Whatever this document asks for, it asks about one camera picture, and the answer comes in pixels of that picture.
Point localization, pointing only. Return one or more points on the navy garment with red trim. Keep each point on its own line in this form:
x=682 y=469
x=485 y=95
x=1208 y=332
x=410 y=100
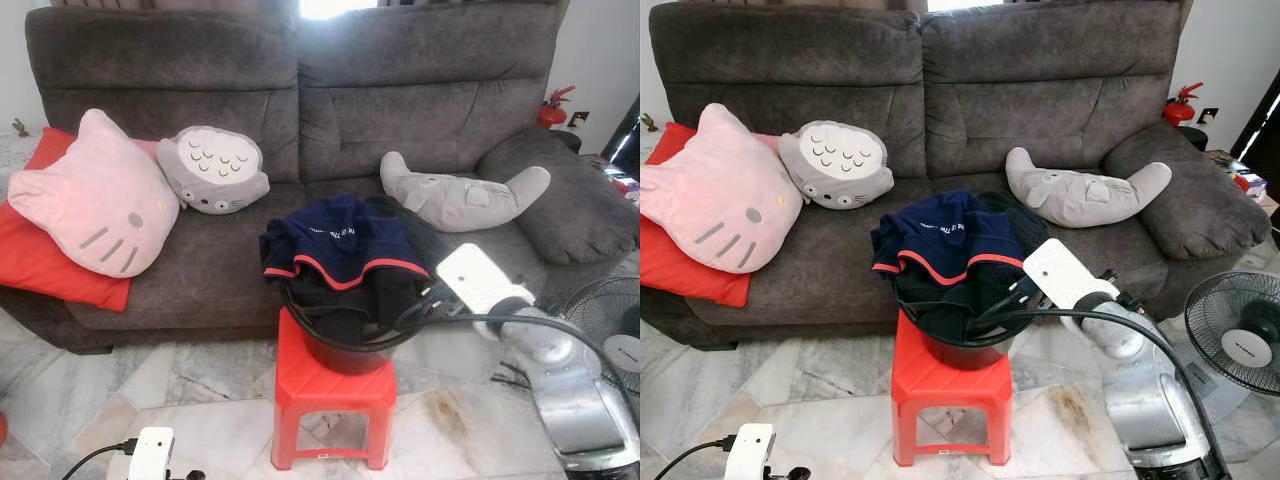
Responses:
x=940 y=230
x=340 y=235

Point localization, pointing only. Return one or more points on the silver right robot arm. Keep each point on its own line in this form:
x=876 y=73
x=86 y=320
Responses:
x=570 y=390
x=1140 y=390

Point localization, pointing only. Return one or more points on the black plastic bucket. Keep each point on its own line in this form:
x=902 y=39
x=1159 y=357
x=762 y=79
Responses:
x=345 y=358
x=960 y=352

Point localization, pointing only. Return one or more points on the grey long totoro pillow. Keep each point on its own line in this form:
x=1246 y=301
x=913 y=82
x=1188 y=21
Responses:
x=1075 y=195
x=450 y=200

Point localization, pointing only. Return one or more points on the red plastic stool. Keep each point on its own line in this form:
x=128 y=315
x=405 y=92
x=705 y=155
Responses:
x=335 y=390
x=950 y=385

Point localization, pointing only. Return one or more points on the black standing fan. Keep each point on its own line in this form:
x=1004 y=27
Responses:
x=1245 y=347
x=610 y=320

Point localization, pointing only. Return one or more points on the dark grey fabric sofa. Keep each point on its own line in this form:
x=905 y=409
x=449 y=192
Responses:
x=1050 y=80
x=420 y=80

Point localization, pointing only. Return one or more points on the red fire extinguisher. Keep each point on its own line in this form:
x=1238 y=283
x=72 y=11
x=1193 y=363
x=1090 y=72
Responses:
x=552 y=112
x=1178 y=108

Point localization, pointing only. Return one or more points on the grey round totoro pillow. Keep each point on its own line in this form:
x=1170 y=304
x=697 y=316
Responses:
x=838 y=165
x=215 y=170

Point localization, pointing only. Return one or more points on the red cushion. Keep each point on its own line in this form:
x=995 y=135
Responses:
x=680 y=260
x=40 y=260

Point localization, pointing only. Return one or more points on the side table with lace cloth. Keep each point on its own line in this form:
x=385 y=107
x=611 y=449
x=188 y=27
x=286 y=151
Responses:
x=12 y=155
x=648 y=145

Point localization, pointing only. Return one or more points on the small brass figurine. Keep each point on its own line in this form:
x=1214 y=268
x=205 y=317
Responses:
x=21 y=128
x=651 y=123

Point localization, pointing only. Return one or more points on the pink cat face pillow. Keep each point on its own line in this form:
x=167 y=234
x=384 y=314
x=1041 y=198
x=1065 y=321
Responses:
x=715 y=190
x=90 y=195

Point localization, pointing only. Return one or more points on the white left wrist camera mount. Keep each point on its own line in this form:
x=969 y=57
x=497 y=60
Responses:
x=750 y=450
x=152 y=455

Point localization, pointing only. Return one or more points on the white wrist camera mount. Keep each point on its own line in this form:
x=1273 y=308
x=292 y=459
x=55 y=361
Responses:
x=1065 y=272
x=480 y=278
x=750 y=450
x=152 y=455

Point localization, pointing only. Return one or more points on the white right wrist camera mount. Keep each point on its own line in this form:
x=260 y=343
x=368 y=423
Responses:
x=480 y=278
x=1065 y=272

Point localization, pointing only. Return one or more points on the black wall outlet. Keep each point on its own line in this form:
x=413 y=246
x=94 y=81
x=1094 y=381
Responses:
x=1207 y=115
x=580 y=117

